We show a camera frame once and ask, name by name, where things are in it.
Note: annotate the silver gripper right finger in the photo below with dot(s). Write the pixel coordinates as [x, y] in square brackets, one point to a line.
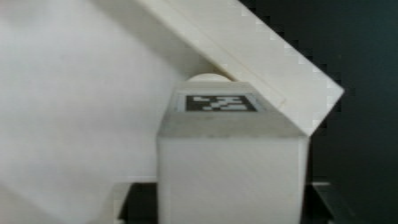
[327, 210]

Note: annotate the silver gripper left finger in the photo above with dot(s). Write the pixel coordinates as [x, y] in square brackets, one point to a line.
[130, 205]

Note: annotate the white square tabletop part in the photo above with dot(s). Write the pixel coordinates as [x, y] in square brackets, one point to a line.
[94, 56]

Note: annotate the white leg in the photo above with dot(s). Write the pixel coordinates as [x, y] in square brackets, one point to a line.
[231, 158]

